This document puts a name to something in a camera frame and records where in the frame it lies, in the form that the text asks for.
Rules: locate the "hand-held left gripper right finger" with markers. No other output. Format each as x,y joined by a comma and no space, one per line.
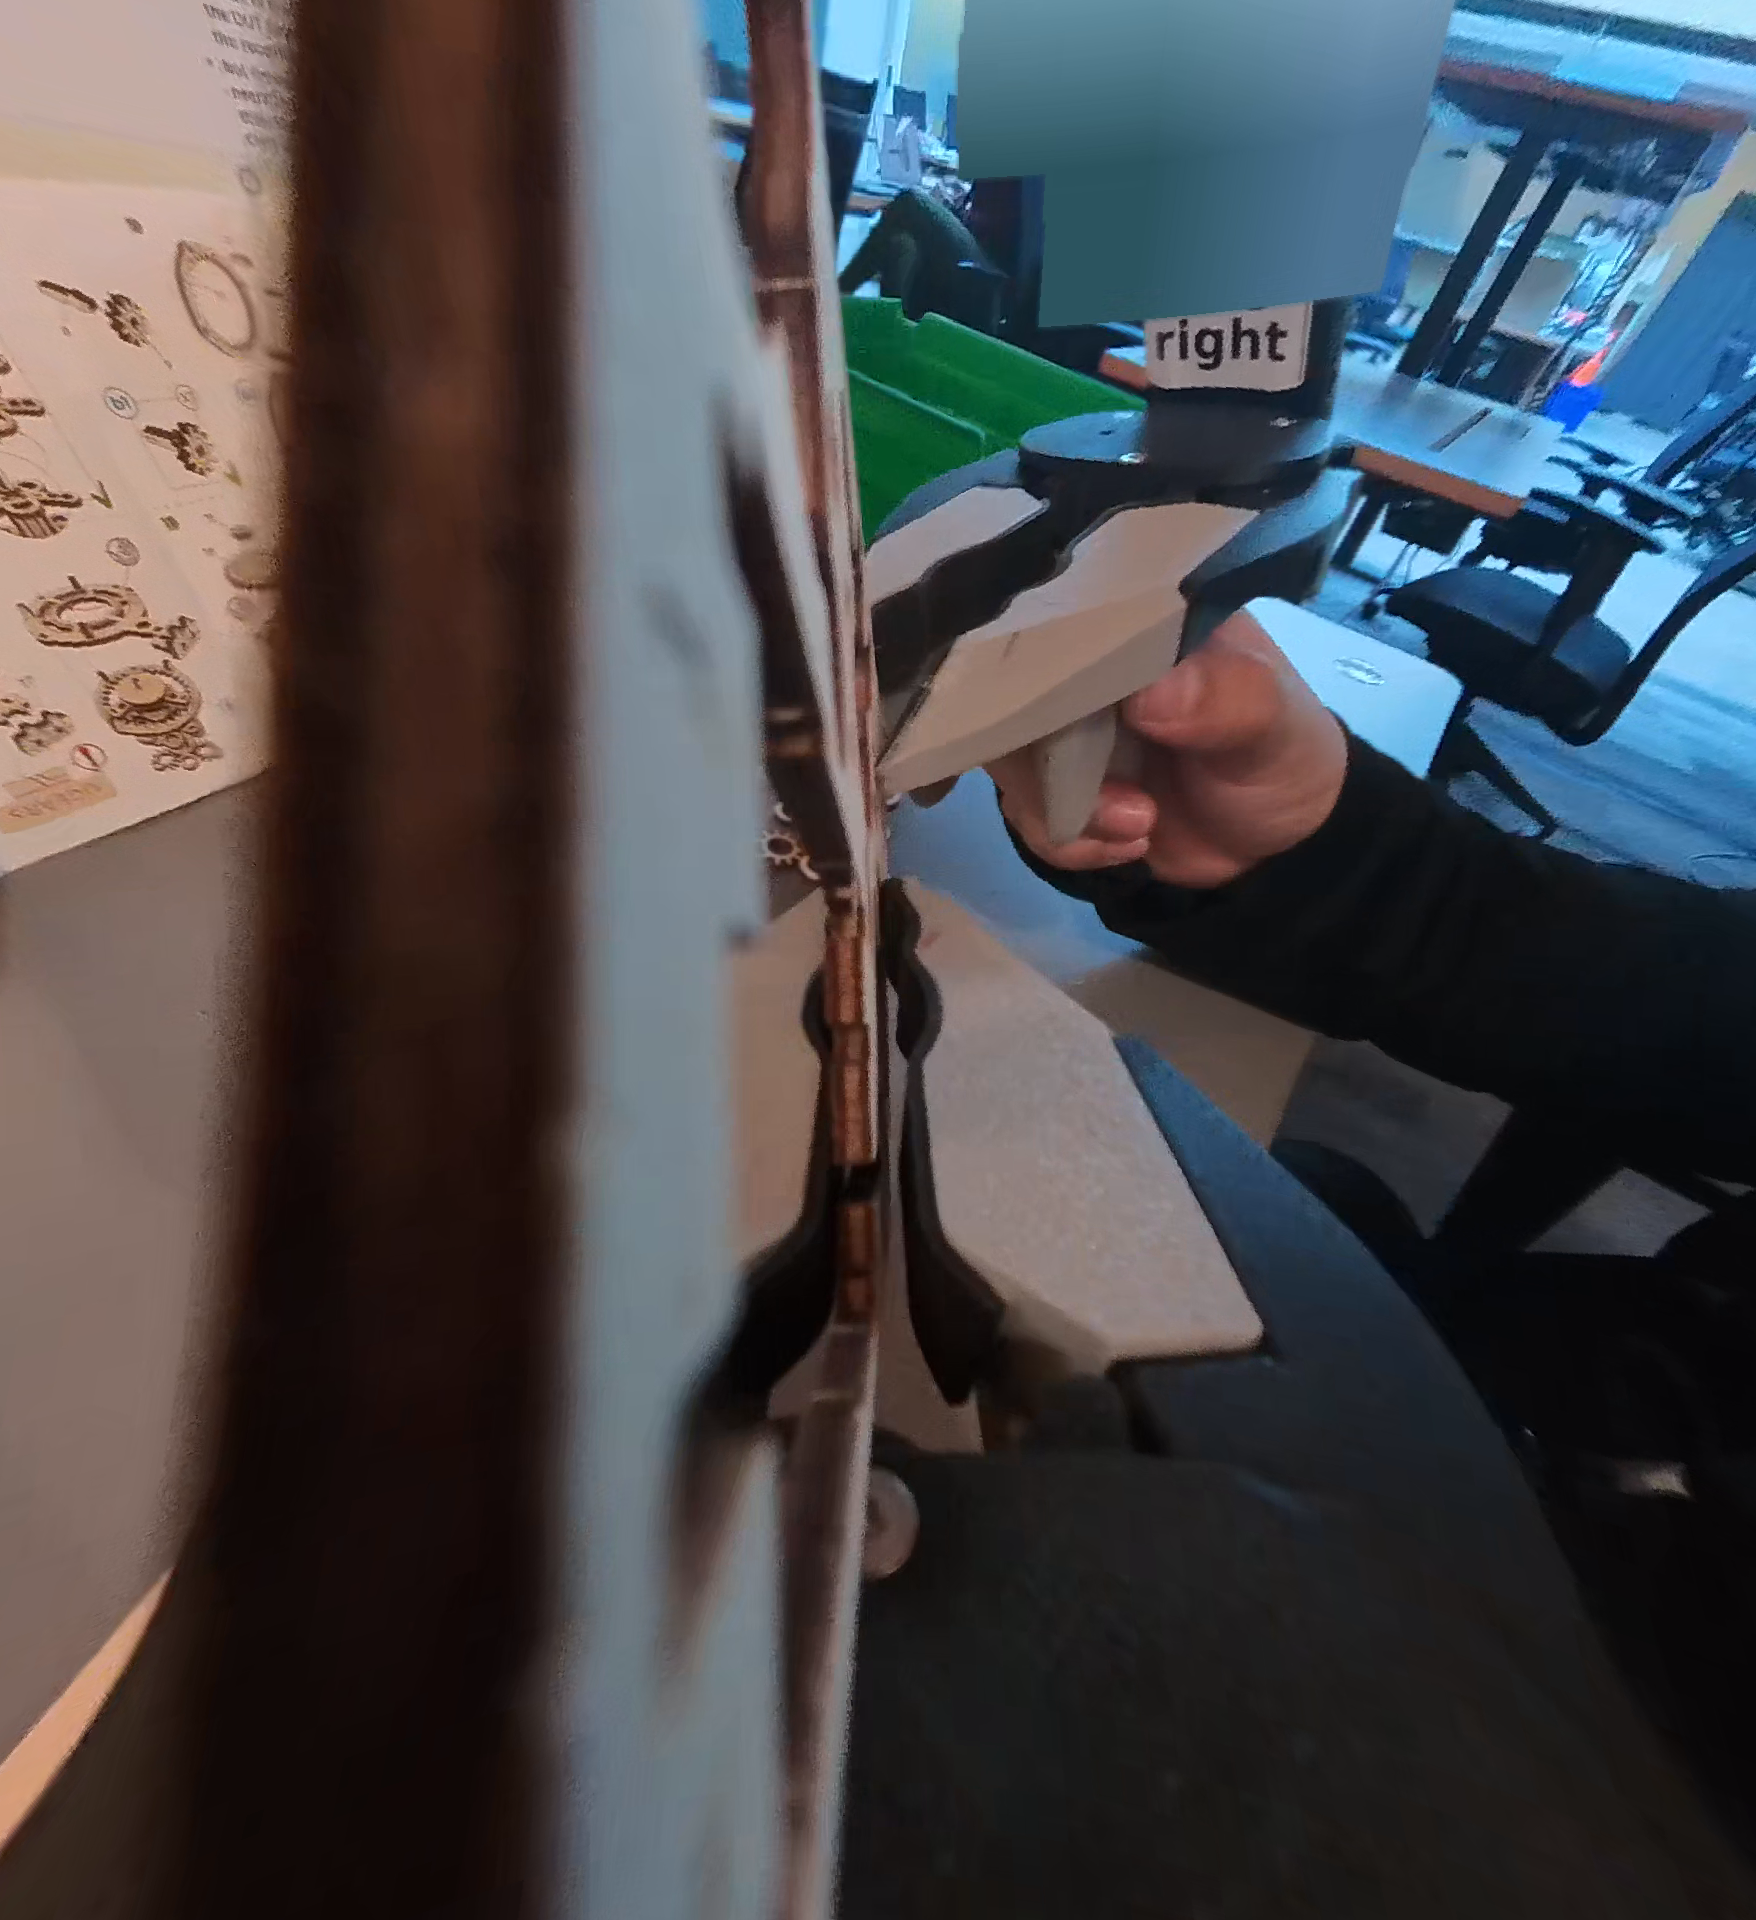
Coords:
1058,1170

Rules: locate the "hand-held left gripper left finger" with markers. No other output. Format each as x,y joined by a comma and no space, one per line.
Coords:
772,1079

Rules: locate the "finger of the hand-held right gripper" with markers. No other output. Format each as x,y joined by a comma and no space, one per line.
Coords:
954,532
1058,646

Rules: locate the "laser-cut wooden parts sheet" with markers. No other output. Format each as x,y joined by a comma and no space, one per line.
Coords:
413,899

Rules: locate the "person's right forearm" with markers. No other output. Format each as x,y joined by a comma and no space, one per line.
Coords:
1539,961

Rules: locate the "person's right hand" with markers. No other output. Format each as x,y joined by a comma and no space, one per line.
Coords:
1239,764

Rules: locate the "large green plastic bin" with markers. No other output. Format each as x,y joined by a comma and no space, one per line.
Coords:
954,406

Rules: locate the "brown-edged office table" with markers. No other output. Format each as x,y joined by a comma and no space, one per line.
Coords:
1433,435

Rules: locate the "silver laptop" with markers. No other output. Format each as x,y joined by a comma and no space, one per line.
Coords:
1357,676

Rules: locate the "dark chair back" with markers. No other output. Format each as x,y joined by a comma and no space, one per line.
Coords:
924,249

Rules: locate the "black office chair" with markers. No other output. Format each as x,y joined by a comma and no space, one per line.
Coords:
1687,450
1523,629

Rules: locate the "person's black clothed body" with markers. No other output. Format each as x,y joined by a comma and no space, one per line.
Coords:
1643,1501

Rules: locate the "assembly instruction leaflet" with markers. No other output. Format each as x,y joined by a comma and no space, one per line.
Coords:
84,524

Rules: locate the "white printed task sheet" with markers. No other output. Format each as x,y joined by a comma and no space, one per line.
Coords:
69,61

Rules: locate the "black metal frame post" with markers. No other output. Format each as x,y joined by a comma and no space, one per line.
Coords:
1492,241

